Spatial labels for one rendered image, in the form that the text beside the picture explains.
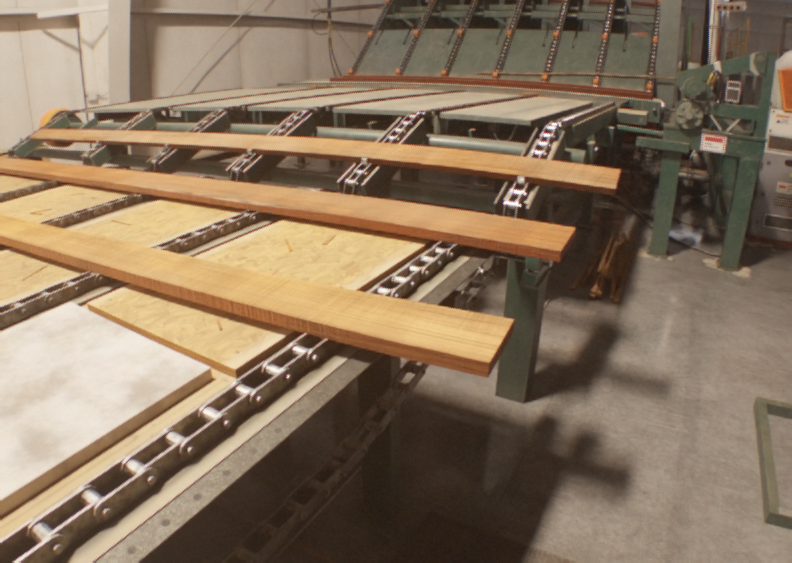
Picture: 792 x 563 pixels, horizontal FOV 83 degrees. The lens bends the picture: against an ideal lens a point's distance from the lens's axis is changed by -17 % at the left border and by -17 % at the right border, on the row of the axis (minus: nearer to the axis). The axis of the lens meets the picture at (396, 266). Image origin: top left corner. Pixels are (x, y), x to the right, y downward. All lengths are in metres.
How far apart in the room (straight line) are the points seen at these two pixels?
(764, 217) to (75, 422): 4.87
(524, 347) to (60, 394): 1.62
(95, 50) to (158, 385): 6.62
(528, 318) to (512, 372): 0.25
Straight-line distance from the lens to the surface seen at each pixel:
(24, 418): 0.87
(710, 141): 3.90
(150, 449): 0.71
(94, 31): 7.30
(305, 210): 1.51
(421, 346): 0.79
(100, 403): 0.84
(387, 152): 2.06
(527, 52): 6.69
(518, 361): 2.10
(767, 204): 5.00
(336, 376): 0.83
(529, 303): 1.97
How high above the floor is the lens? 1.28
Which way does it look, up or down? 22 degrees down
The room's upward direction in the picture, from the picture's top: straight up
